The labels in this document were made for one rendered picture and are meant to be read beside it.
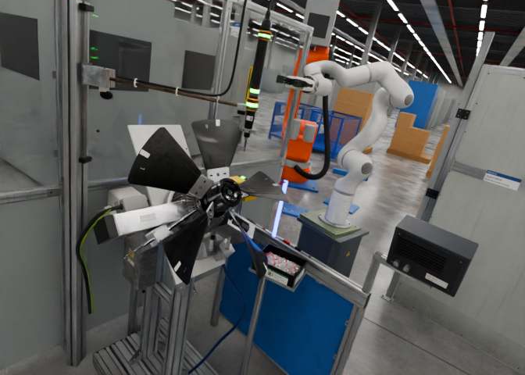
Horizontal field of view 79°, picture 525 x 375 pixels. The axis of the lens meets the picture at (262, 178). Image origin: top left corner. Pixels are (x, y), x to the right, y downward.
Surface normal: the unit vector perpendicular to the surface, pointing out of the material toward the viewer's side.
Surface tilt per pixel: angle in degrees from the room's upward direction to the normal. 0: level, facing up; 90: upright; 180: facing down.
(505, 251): 90
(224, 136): 46
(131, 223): 50
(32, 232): 90
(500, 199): 90
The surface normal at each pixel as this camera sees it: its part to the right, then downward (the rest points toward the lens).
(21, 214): 0.73, 0.35
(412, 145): -0.50, 0.19
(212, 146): 0.00, -0.32
